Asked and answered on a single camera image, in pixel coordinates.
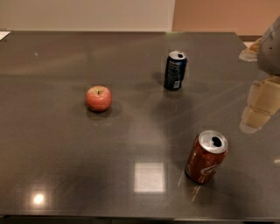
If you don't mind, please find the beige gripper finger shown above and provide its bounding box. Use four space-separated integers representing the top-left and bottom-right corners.
239 39 261 62
240 76 280 134

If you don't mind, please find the red apple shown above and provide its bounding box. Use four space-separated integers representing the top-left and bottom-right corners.
86 86 112 112

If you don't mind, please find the blue soda can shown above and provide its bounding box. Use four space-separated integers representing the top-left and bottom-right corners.
164 51 187 91

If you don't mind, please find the red coke can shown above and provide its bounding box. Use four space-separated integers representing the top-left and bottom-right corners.
185 129 228 184

